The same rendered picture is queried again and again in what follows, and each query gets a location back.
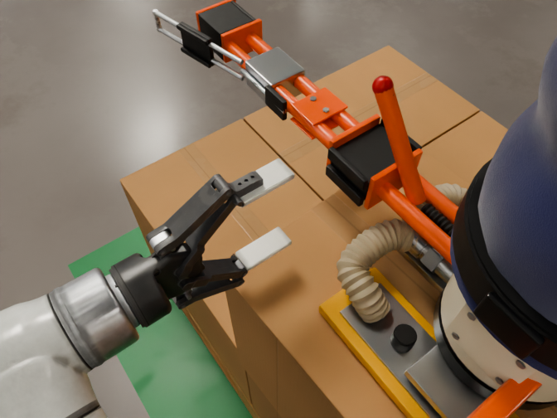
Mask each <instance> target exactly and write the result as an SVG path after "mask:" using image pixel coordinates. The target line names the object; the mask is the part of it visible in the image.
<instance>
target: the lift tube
mask: <svg viewBox="0 0 557 418"><path fill-rule="evenodd" d="M478 212H479V218H480V223H481V227H482V234H483V237H484V241H485V243H486V247H487V253H488V255H489V256H490V258H491V259H492V261H493V263H494V265H495V266H496V267H497V269H498V271H499V272H500V273H501V274H502V275H503V277H504V278H505V279H506V280H507V281H508V282H509V283H510V284H511V286H512V287H513V288H514V289H515V290H516V291H517V292H518V293H519V295H520V296H521V297H522V298H523V299H524V300H525V301H526V302H527V303H528V304H529V305H530V306H531V307H532V308H533V309H534V310H536V311H537V312H538V313H540V314H541V315H542V316H544V317H545V318H546V319H548V320H549V321H550V322H552V323H555V324H557V37H556V38H555V40H554V42H553V43H552V45H551V47H550V49H549V51H548V53H547V54H546V56H545V61H544V65H543V70H542V74H541V78H540V86H539V94H538V99H537V100H536V101H535V102H534V103H533V104H532V105H531V106H530V107H529V108H527V109H526V110H525V111H524V112H523V113H522V114H521V115H520V116H519V117H518V118H517V120H516V121H515V122H514V123H513V124H512V126H511V127H510V128H509V129H508V131H507V132H506V134H505V136H504V138H503V140H502V141H501V143H500V145H499V147H498V149H497V151H496V152H495V154H494V156H493V158H492V160H491V162H490V165H489V167H488V169H487V173H486V176H485V178H484V181H483V184H482V190H481V193H480V197H479V201H478ZM450 256H451V261H452V267H453V273H454V276H455V279H456V281H457V284H458V288H459V289H460V291H461V293H462V295H463V297H464V299H465V301H466V303H467V305H468V307H469V308H470V309H471V310H472V312H473V311H474V309H475V308H476V307H477V304H476V303H475V301H474V300H473V299H472V297H471V295H470V294H469V292H468V290H467V288H466V286H465V284H464V283H463V280H462V278H461V275H460V273H459V270H458V266H457V263H456V260H455V256H454V251H453V232H452V235H451V240H450ZM476 318H477V319H478V321H479V322H480V323H481V325H482V326H483V327H484V328H485V329H486V330H487V331H488V332H489V333H490V334H491V335H492V336H493V337H494V338H495V339H496V340H497V341H498V342H499V343H500V344H501V345H502V346H503V347H504V348H506V349H507V350H508V351H509V352H511V353H512V354H513V355H515V353H514V352H513V351H512V350H510V348H509V347H508V346H507V345H505V344H504V343H503V342H502V341H501V340H500V339H499V338H498V337H497V336H496V335H495V334H494V333H493V332H492V331H491V330H490V329H489V328H488V327H487V326H486V325H485V324H484V323H483V322H482V321H481V320H480V319H479V318H478V317H477V316H476ZM515 356H516V357H518V356H517V355H515ZM519 359H520V358H519ZM521 360H522V361H523V362H525V363H526V364H528V365H529V366H531V367H533V368H534V369H536V370H537V371H539V372H542V373H544V374H545V375H547V376H549V377H552V378H554V379H555V380H557V371H555V370H553V369H551V368H549V367H547V366H545V365H543V364H541V363H540V362H538V361H536V360H535V359H534V358H533V357H531V356H528V357H527V358H525V359H521Z"/></svg>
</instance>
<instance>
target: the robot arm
mask: <svg viewBox="0 0 557 418"><path fill-rule="evenodd" d="M292 179H294V173H293V172H292V171H291V170H290V169H289V168H288V167H287V166H286V165H285V164H284V163H283V162H282V161H281V160H280V159H279V158H278V159H276V160H274V161H273V162H271V163H268V164H267V165H265V166H263V167H261V168H259V169H258V170H256V171H253V172H250V173H248V174H246V175H244V176H243V177H240V178H238V179H237V180H235V181H233V182H227V181H226V180H225V179H224V178H223V177H222V176H221V175H220V174H219V173H218V174H216V175H214V176H213V177H212V178H211V179H210V180H209V181H208V182H206V183H205V184H204V185H203V186H202V187H201V188H200V189H199V190H198V191H197V192H196V193H195V194H194V195H193V196H192V197H191V198H190V199H189V200H188V201H187V202H186V203H185V204H183V205H182V206H181V207H180V208H179V209H178V210H177V211H176V212H175V213H174V214H173V215H172V216H171V217H170V218H169V219H168V220H167V221H166V222H165V223H163V224H162V225H160V226H159V227H158V228H156V229H154V230H153V231H151V232H149V233H148V234H147V235H146V239H147V241H148V243H149V244H150V246H151V247H152V248H153V250H154V252H153V253H152V254H151V255H150V256H149V257H146V258H145V257H143V256H142V255H140V254H139V253H135V254H133V255H131V256H129V257H127V258H126V259H124V260H121V261H120V262H119V263H117V264H115V265H112V266H111V269H110V270H109V272H110V274H109V275H106V276H104V273H103V272H102V270H101V269H99V268H93V269H92V270H90V271H88V272H86V273H85V274H83V275H81V276H79V277H77V278H76V279H73V280H72V281H70V282H69V283H67V284H64V285H62V286H61V287H57V288H55V289H53V291H52V292H50V293H49V294H45V295H43V296H41V297H40V298H38V299H33V300H31V301H27V302H24V303H19V304H15V305H13V306H11V307H9V308H6V309H4V310H2V311H0V418H108V417H107V416H106V415H105V413H104V411H103V409H102V408H101V406H100V404H99V402H98V400H97V398H96V396H95V393H94V391H93V388H92V386H91V383H90V379H89V377H88V374H87V373H88V372H90V371H91V370H93V368H95V367H99V366H100V365H102V364H103V363H104V362H105V361H107V360H108V359H110V358H111V357H113V356H114V355H116V354H118V353H119V352H121V351H123V350H124V349H125V348H127V347H129V346H131V345H132V344H134V343H135V342H137V341H138V340H139V334H138V331H137V329H136V327H137V326H139V325H140V324H141V326H142V327H146V328H147V327H148V326H150V325H151V324H153V323H155V322H157V321H158V320H159V319H161V318H163V317H164V316H166V315H168V314H169V313H171V311H172V306H171V303H170V301H169V299H173V301H174V302H175V304H176V305H177V307H178V308H179V309H184V308H185V307H186V306H188V305H190V304H193V303H194V302H196V301H198V300H201V299H205V298H208V297H210V296H212V295H215V294H219V293H222V292H225V291H226V290H229V289H233V288H236V287H239V286H241V285H242V284H243V283H244V282H245V281H244V279H243V277H244V276H246V275H247V274H248V270H252V269H253V268H254V267H255V266H257V265H259V264H261V263H262V262H264V261H266V260H267V259H268V258H270V257H272V256H273V255H275V254H277V253H279V252H280V251H281V250H283V249H285V248H286V247H288V246H289V245H291V244H292V241H291V240H290V239H289V238H288V237H287V235H286V234H285V233H284V232H283V231H282V230H281V228H280V227H276V228H275V229H273V230H272V231H270V232H269V233H267V234H265V235H264V236H261V237H260V238H259V239H257V240H256V241H253V242H252V243H250V244H248V245H247V246H245V247H244V248H242V249H240V250H238V251H236V252H235V254H233V255H234V256H233V255H232V256H231V257H230V258H227V259H218V260H202V259H203V258H202V254H203V253H204V252H205V244H206V243H207V241H208V240H209V239H210V238H211V237H212V236H213V235H214V233H215V232H216V231H217V229H218V228H219V227H220V225H221V224H222V223H223V222H224V220H225V219H226V218H227V216H228V215H229V214H230V213H231V212H232V211H233V210H234V208H235V207H236V206H239V207H242V208H243V207H245V206H247V205H249V204H250V203H251V202H254V201H255V200H257V199H259V198H261V197H262V196H264V195H266V194H268V193H269V192H272V191H273V190H274V189H276V188H278V187H280V186H282V185H284V184H285V183H286V182H289V181H291V180H292ZM215 189H216V190H215ZM225 201H227V202H226V203H224V202H225ZM171 234H172V235H171ZM184 241H186V243H183V242H184ZM230 279H233V280H230Z"/></svg>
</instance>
